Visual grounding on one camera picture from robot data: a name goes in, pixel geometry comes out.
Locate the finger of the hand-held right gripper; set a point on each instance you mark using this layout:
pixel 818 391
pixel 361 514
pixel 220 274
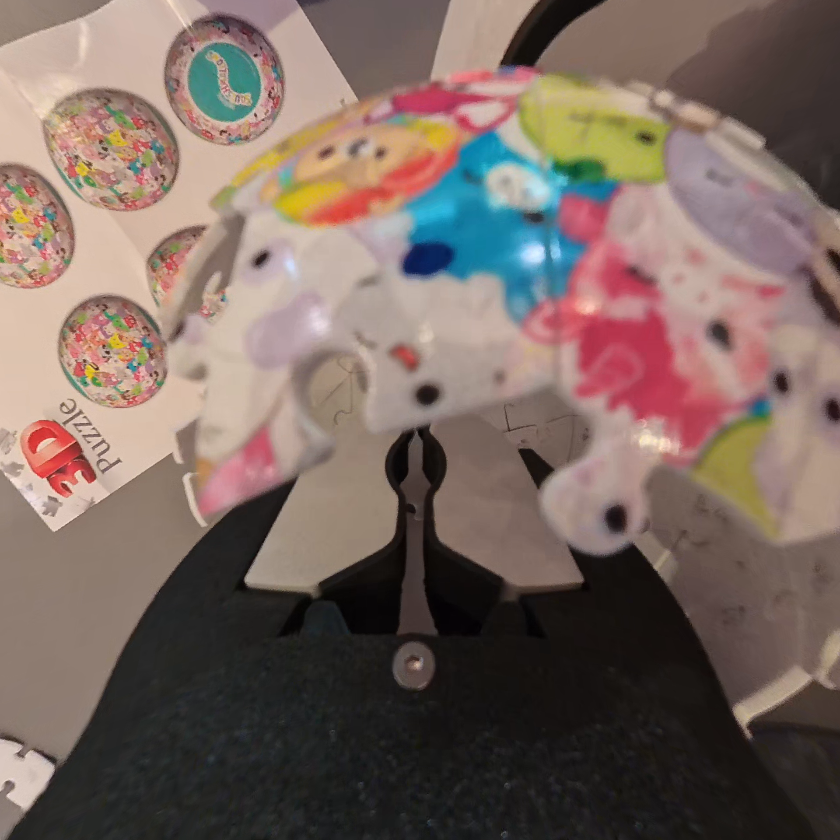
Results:
pixel 469 33

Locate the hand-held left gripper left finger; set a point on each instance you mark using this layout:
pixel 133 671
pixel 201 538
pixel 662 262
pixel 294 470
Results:
pixel 328 525

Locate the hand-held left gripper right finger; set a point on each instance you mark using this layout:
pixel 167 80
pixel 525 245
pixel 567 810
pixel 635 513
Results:
pixel 485 525

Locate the colourful puzzle ball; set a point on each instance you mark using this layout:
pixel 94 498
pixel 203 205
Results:
pixel 459 216

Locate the white puzzle piece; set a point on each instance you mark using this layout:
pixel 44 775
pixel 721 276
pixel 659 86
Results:
pixel 23 771

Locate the puzzle instruction sheet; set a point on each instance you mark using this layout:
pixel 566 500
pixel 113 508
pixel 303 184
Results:
pixel 26 98

